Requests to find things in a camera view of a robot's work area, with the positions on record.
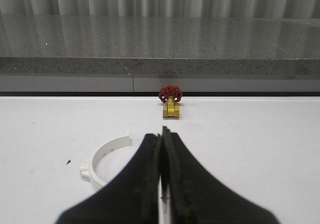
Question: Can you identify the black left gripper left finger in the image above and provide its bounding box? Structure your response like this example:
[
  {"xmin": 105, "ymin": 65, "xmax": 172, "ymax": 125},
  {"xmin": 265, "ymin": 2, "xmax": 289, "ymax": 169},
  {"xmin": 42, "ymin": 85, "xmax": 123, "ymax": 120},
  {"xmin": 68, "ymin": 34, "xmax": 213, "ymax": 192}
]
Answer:
[{"xmin": 57, "ymin": 134, "xmax": 161, "ymax": 223}]

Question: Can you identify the white half pipe clamp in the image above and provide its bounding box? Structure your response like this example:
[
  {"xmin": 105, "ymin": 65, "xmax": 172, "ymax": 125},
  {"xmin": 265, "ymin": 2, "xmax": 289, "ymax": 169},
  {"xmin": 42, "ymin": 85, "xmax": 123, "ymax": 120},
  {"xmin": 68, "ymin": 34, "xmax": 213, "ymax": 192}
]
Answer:
[{"xmin": 79, "ymin": 131, "xmax": 130, "ymax": 191}]

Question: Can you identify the grey stone countertop ledge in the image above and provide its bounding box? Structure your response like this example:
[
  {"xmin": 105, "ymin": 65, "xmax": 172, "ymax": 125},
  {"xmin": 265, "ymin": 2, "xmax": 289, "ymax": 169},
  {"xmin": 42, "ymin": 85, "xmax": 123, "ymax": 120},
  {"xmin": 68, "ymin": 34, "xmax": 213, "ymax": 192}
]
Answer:
[{"xmin": 0, "ymin": 15, "xmax": 320, "ymax": 80}]

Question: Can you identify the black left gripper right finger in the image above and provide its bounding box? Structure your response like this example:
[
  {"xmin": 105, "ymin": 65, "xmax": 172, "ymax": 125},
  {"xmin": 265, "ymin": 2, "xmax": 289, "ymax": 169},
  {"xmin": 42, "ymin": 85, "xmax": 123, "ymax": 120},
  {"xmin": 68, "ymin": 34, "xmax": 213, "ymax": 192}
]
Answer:
[{"xmin": 160, "ymin": 127, "xmax": 278, "ymax": 223}]

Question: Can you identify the brass valve red handwheel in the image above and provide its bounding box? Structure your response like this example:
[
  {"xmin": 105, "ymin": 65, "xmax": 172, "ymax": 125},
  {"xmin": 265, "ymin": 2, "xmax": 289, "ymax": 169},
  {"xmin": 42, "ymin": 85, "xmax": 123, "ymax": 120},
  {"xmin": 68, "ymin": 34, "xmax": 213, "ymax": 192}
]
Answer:
[{"xmin": 158, "ymin": 85, "xmax": 183, "ymax": 119}]

